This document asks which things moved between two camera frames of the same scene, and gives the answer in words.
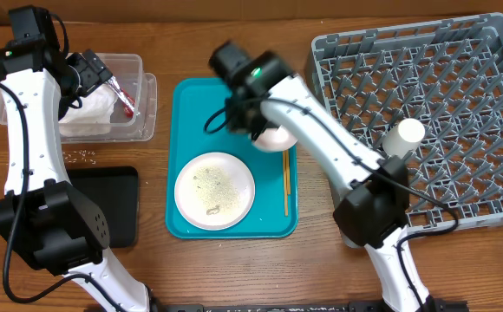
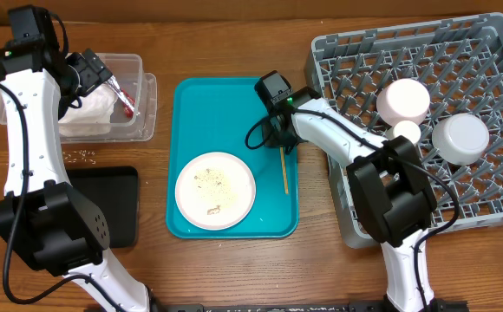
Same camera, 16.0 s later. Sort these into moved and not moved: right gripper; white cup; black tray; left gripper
Moved: right gripper
Not moved: white cup; left gripper; black tray
